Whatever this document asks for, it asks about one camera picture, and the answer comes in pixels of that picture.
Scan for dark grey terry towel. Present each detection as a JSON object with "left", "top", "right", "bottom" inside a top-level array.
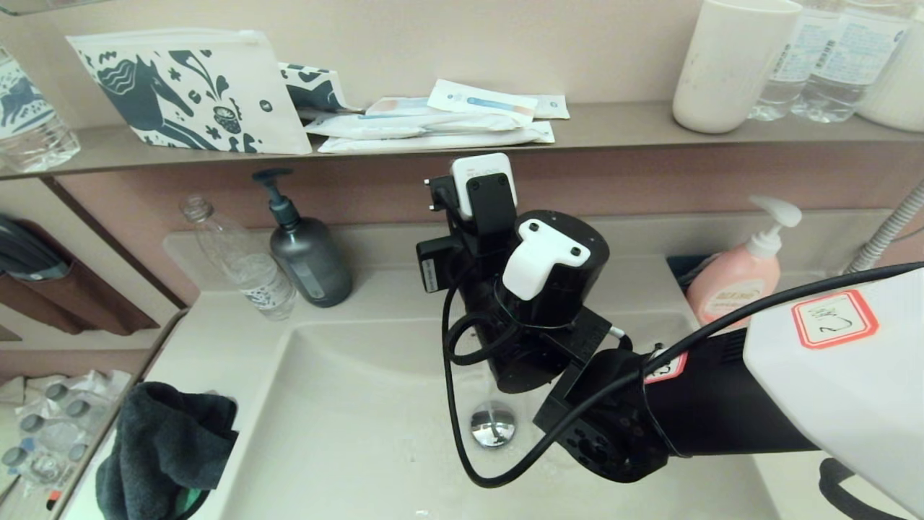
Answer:
[{"left": 95, "top": 381, "right": 239, "bottom": 520}]

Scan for white ceramic sink basin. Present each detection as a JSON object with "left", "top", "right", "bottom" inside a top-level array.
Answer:
[{"left": 217, "top": 311, "right": 784, "bottom": 520}]

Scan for long white sachet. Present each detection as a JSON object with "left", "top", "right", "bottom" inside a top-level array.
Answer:
[
  {"left": 318, "top": 121, "right": 555, "bottom": 154},
  {"left": 303, "top": 112, "right": 524, "bottom": 139}
]

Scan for white sachet blue stripe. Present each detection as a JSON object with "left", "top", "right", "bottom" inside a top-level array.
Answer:
[{"left": 427, "top": 79, "right": 539, "bottom": 125}]

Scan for dark grey pump bottle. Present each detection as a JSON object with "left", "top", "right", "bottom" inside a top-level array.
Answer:
[{"left": 253, "top": 168, "right": 354, "bottom": 308}]

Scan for white sachet peach print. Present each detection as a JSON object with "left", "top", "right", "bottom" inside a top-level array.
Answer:
[{"left": 365, "top": 97, "right": 434, "bottom": 118}]

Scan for chrome drain stopper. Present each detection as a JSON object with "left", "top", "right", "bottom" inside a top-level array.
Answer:
[{"left": 471, "top": 402, "right": 518, "bottom": 449}]

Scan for dark blue packet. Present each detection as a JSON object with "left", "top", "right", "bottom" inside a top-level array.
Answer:
[{"left": 666, "top": 254, "right": 723, "bottom": 293}]

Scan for empty clear plastic bottle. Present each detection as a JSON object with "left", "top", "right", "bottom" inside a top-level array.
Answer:
[{"left": 180, "top": 195, "right": 298, "bottom": 321}]

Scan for small blue print pouch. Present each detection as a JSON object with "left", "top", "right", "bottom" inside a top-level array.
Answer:
[{"left": 279, "top": 62, "right": 362, "bottom": 116}]

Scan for pink soap pump bottle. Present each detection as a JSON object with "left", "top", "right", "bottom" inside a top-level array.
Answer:
[{"left": 686, "top": 195, "right": 803, "bottom": 330}]

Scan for plain white cup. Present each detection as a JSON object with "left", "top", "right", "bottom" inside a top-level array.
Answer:
[{"left": 673, "top": 0, "right": 803, "bottom": 134}]

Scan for large horse print pouch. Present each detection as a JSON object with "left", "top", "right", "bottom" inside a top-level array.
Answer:
[{"left": 66, "top": 29, "right": 313, "bottom": 155}]

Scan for clear water bottle white label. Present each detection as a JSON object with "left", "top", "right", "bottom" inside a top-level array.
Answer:
[
  {"left": 790, "top": 0, "right": 914, "bottom": 124},
  {"left": 749, "top": 0, "right": 820, "bottom": 121}
]

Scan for brown fabric holder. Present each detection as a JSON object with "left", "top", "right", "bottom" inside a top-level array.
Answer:
[{"left": 0, "top": 217, "right": 161, "bottom": 337}]

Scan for black hair dryer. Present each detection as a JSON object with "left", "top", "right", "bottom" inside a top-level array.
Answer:
[{"left": 0, "top": 213, "right": 73, "bottom": 282}]

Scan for plastic wrapped bottle pack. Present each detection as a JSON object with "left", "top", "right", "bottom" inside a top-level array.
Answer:
[{"left": 0, "top": 370, "right": 134, "bottom": 499}]

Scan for white ribbed mug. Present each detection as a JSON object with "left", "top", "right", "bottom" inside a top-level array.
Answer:
[{"left": 855, "top": 13, "right": 924, "bottom": 132}]

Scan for clear water bottle blue print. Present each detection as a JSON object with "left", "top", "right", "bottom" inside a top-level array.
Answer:
[{"left": 0, "top": 47, "right": 82, "bottom": 173}]

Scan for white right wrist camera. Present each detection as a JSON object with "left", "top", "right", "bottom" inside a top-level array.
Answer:
[{"left": 451, "top": 152, "right": 518, "bottom": 221}]

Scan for beige wall shelf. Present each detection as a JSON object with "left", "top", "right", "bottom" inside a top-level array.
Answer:
[{"left": 0, "top": 101, "right": 924, "bottom": 181}]

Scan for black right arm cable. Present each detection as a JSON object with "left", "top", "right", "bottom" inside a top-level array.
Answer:
[{"left": 442, "top": 261, "right": 924, "bottom": 489}]

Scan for white corrugated hose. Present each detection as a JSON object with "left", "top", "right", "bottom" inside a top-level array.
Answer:
[{"left": 845, "top": 181, "right": 924, "bottom": 274}]

